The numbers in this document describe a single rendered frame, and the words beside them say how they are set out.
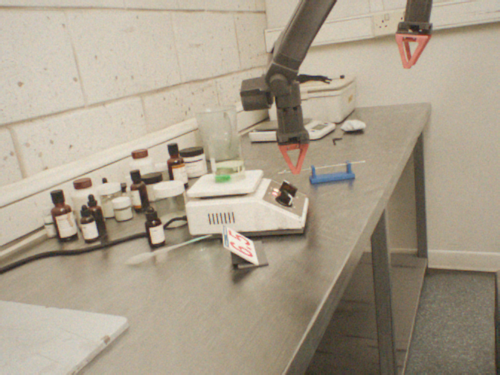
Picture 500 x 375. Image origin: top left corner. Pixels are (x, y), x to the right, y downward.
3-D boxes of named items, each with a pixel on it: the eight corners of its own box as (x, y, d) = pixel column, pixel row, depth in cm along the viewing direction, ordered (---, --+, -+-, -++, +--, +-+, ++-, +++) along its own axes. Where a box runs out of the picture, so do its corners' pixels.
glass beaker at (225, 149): (242, 186, 85) (234, 138, 82) (207, 187, 87) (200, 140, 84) (253, 175, 91) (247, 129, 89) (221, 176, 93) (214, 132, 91)
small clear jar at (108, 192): (94, 218, 107) (87, 190, 105) (111, 209, 112) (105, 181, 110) (114, 219, 104) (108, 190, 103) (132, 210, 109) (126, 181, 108)
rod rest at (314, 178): (352, 174, 113) (350, 159, 112) (355, 178, 110) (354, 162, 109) (309, 180, 114) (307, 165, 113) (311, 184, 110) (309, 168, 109)
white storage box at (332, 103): (360, 108, 212) (357, 74, 208) (344, 123, 179) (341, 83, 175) (291, 113, 223) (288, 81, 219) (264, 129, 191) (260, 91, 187)
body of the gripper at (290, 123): (279, 144, 104) (275, 110, 102) (276, 137, 114) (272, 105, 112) (309, 140, 104) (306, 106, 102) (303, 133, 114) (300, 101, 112)
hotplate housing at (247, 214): (309, 209, 94) (305, 169, 92) (304, 235, 82) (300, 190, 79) (199, 216, 98) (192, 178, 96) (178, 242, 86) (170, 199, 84)
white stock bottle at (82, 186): (97, 230, 99) (86, 182, 96) (73, 231, 100) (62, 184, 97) (110, 220, 104) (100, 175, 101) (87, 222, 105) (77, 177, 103)
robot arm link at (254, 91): (284, 77, 96) (288, 47, 101) (228, 83, 99) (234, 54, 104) (296, 117, 106) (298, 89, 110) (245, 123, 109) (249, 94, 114)
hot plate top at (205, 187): (264, 173, 93) (263, 169, 93) (254, 193, 82) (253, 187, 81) (203, 178, 95) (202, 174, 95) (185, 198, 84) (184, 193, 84)
